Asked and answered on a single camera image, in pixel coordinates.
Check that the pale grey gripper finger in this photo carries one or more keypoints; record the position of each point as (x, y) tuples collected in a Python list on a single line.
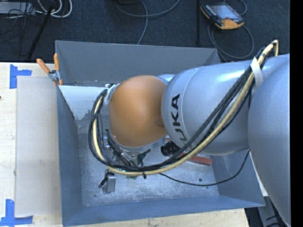
[(107, 184), (113, 182)]

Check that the grey metal bin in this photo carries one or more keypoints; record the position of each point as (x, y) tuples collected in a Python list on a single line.
[(146, 193)]

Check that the pale wood flat board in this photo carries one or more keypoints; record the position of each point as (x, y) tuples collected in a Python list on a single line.
[(35, 138)]

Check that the black cylinder on white bracket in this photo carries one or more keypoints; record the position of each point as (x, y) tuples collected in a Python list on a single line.
[(169, 148)]

